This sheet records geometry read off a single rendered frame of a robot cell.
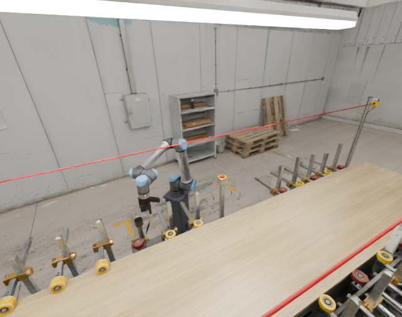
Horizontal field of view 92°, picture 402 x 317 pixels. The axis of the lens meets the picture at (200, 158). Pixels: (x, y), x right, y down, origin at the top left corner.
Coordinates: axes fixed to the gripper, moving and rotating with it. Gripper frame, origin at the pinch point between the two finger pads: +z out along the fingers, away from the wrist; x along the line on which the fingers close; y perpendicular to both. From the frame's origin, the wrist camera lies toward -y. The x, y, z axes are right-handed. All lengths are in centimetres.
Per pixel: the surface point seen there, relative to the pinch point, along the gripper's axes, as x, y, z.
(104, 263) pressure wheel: 27.0, 37.5, 3.4
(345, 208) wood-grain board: 65, -161, 9
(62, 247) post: 10, 60, -6
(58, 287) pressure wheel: 29, 64, 7
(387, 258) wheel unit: 109, -134, 9
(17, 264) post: 10, 84, -4
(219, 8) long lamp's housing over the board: 47, -36, -133
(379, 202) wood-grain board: 75, -197, 9
